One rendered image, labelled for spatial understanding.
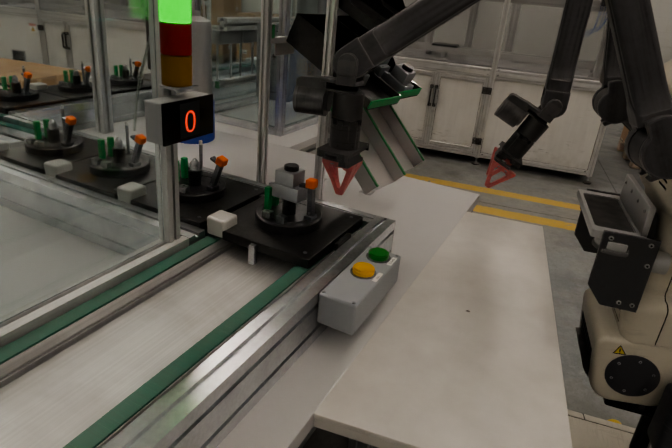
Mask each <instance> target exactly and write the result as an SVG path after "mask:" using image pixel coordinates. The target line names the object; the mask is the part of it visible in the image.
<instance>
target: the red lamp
mask: <svg viewBox="0 0 672 448"><path fill-rule="evenodd" d="M159 33H160V53H161V54H164V55H170V56H190V55H192V24H191V23H190V24H179V23H166V22H159Z"/></svg>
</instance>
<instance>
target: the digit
mask: <svg viewBox="0 0 672 448"><path fill-rule="evenodd" d="M198 134H200V100H198V101H193V102H188V103H183V104H180V136H181V139H184V138H187V137H191V136H194V135H198Z"/></svg>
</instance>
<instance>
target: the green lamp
mask: <svg viewBox="0 0 672 448"><path fill-rule="evenodd" d="M158 9H159V21H161V22H166V23H179V24H190V23H191V0H158Z"/></svg>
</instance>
